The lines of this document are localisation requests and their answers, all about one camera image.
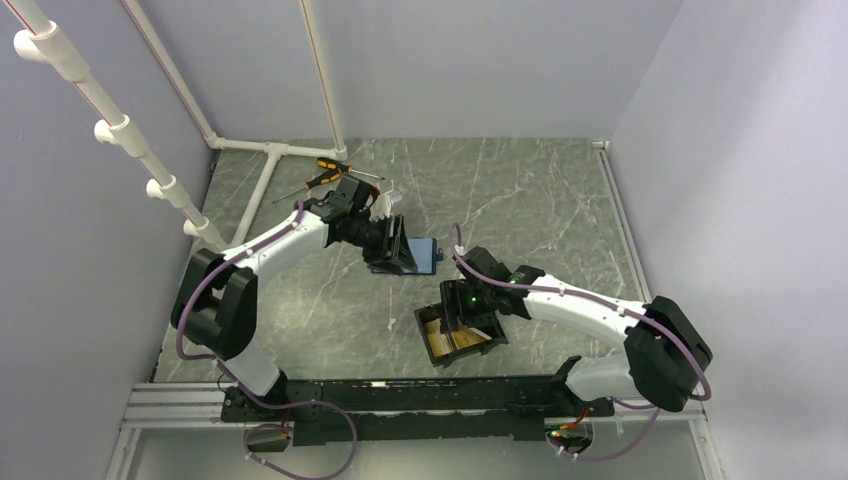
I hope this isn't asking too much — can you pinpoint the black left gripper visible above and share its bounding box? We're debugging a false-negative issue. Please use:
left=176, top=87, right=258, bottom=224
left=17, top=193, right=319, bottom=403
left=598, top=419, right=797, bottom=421
left=348, top=214, right=418, bottom=276

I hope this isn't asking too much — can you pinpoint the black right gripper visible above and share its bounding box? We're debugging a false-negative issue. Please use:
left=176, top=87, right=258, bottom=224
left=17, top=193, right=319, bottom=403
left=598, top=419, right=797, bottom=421
left=440, top=278, right=496, bottom=333

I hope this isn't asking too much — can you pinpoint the blue leather card holder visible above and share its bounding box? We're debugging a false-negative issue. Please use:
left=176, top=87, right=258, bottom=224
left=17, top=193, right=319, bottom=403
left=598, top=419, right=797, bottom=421
left=399, top=237, right=444, bottom=276

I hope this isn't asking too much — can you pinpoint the black plastic card tray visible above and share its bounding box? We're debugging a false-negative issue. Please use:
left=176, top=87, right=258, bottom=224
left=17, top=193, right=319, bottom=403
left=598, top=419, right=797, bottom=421
left=414, top=304, right=509, bottom=368

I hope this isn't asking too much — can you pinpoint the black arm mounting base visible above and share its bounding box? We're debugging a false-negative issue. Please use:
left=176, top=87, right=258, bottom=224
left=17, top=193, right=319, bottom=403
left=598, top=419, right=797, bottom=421
left=220, top=375, right=614, bottom=446

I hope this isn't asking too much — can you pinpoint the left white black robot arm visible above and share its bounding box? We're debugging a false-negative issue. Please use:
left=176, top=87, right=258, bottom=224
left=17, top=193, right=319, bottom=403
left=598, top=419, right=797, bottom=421
left=170, top=175, right=418, bottom=420

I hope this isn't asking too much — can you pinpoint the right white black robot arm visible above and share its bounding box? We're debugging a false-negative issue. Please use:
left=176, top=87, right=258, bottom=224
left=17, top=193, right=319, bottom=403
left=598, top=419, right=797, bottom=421
left=441, top=245, right=713, bottom=415

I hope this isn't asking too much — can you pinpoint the yellow black screwdriver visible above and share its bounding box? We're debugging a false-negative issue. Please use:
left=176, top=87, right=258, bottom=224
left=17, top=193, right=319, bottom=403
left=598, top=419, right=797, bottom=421
left=273, top=169, right=343, bottom=203
left=315, top=157, right=384, bottom=180

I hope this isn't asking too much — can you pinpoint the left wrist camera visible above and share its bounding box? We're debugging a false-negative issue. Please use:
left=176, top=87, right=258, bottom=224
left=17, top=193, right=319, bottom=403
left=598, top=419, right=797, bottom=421
left=370, top=190, right=403, bottom=221

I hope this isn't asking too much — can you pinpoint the aluminium rail frame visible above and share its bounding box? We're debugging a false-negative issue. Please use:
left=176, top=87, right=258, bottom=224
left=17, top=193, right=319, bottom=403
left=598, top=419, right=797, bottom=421
left=121, top=142, right=709, bottom=480

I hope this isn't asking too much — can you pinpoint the white pvc pipe frame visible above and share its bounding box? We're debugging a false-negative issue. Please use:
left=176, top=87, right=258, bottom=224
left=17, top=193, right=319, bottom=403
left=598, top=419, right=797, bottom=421
left=4, top=1, right=348, bottom=251

